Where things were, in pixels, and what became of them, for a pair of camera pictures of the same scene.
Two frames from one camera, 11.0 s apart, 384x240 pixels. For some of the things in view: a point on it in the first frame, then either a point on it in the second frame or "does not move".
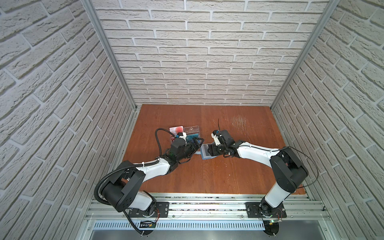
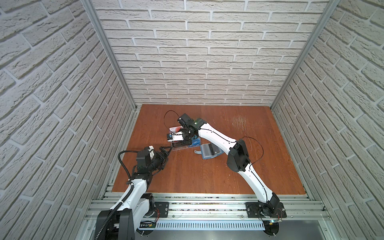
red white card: (176, 129) does not move
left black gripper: (194, 147) → (163, 157)
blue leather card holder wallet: (204, 153) does not move
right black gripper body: (218, 149) → (187, 136)
